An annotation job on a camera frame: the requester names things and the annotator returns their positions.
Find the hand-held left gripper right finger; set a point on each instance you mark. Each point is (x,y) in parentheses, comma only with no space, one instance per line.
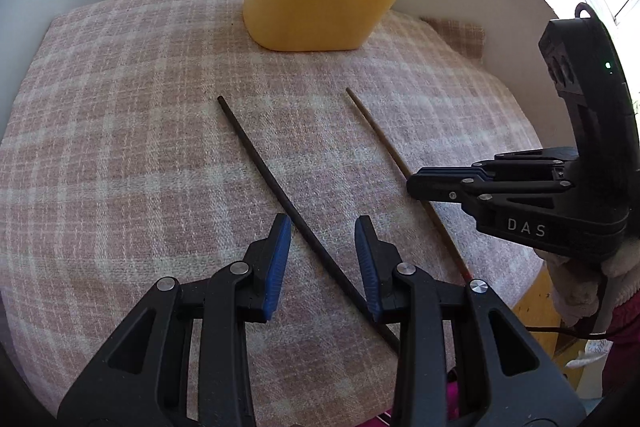
(367,267)

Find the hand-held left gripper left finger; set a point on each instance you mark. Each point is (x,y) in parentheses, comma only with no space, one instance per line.
(280,267)

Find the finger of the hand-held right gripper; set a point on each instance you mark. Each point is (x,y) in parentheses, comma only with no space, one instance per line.
(435,188)
(525,164)

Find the black chopstick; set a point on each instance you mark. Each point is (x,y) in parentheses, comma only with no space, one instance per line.
(301,229)

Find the brown wooden chopstick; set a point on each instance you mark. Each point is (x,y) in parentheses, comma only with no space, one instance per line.
(380,134)

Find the person's right forearm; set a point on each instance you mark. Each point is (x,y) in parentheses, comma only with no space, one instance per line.
(625,347)

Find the person's right hand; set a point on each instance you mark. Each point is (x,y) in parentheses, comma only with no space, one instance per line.
(575,287)

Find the pink garment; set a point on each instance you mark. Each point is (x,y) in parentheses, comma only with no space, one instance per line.
(453,399)

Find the pink plaid cloth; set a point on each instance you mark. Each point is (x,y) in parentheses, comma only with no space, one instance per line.
(140,132)

